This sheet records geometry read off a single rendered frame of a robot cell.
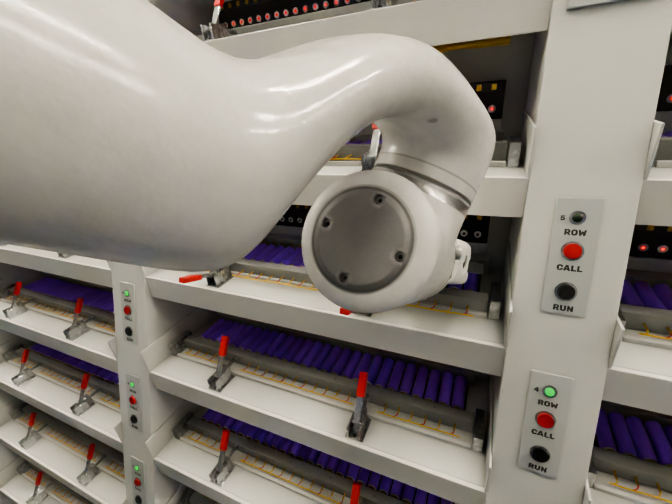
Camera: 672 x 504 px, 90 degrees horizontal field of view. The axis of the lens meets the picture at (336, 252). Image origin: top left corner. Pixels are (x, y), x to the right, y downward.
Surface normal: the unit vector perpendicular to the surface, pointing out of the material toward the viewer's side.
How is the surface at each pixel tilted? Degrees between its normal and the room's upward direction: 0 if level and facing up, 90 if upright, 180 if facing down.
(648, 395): 108
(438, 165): 89
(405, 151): 78
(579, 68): 90
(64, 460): 18
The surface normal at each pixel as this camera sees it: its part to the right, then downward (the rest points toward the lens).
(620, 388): -0.40, 0.43
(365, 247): -0.39, -0.08
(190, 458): -0.08, -0.90
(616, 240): -0.41, 0.13
